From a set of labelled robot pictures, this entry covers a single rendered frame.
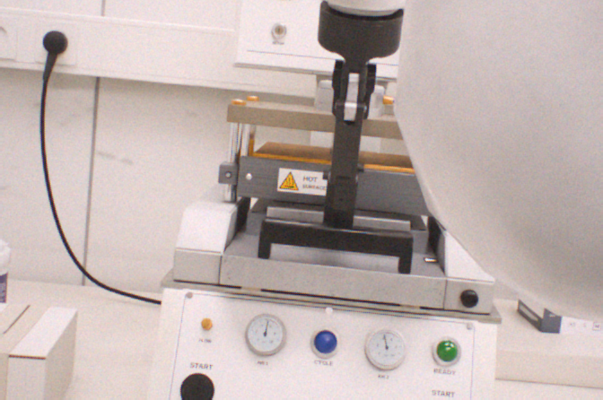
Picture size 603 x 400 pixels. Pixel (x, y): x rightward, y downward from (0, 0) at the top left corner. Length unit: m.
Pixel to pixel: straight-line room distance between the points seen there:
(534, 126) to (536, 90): 0.01
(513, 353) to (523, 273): 1.13
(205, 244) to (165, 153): 0.65
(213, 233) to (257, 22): 0.38
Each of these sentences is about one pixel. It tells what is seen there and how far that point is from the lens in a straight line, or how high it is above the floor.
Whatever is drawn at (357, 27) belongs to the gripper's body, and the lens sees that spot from 0.79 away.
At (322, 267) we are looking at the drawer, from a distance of 0.89.
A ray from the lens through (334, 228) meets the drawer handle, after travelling 0.88.
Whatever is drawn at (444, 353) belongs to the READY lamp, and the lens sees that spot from 0.91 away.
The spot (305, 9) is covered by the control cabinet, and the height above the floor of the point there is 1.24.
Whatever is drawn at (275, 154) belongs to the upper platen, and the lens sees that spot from 1.02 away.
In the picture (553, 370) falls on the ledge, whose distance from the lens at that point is 1.35.
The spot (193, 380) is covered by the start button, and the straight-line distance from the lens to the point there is 0.91.
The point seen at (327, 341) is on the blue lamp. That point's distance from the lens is 0.90.
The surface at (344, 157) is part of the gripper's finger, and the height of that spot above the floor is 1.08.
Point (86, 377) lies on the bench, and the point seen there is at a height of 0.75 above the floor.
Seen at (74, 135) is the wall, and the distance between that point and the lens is 1.60.
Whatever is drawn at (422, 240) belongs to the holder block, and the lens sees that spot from 1.00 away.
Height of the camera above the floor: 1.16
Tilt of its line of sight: 7 degrees down
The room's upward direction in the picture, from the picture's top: 6 degrees clockwise
